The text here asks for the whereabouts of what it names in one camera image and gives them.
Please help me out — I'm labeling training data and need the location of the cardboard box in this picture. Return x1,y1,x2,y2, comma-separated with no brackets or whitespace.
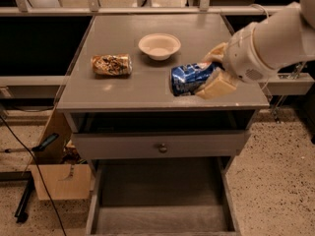
29,164,92,201

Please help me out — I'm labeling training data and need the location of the closed grey top drawer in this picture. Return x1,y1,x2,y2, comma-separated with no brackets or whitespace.
72,131,250,160

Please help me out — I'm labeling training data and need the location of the black metal stand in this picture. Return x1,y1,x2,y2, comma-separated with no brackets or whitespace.
0,171,34,223

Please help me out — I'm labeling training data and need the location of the grey drawer cabinet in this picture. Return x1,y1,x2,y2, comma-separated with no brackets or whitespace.
56,13,271,236

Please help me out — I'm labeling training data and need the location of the blue pepsi can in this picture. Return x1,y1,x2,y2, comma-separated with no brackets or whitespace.
169,62,221,96

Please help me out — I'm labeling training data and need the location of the gold crumpled snack can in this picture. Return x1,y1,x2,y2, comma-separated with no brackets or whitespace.
91,54,132,77

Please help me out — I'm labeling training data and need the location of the black handled tool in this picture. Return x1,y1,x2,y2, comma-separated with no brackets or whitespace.
4,133,59,153

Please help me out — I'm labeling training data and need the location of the metal railing frame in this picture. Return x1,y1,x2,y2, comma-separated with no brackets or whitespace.
0,0,315,96

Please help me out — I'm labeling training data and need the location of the white paper bowl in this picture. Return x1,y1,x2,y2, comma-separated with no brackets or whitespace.
138,33,181,61

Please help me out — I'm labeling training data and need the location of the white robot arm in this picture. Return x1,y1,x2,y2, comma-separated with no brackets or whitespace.
194,0,315,99

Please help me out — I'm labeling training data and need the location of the open grey middle drawer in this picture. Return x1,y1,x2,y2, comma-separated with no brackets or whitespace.
86,157,241,236

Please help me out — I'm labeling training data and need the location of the round metal drawer knob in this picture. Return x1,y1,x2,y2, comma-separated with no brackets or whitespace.
158,144,167,153

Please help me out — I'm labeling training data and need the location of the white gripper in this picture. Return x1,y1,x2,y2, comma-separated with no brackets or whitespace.
195,23,277,99

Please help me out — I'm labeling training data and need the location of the black floor cable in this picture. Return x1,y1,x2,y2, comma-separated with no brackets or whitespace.
0,114,68,236

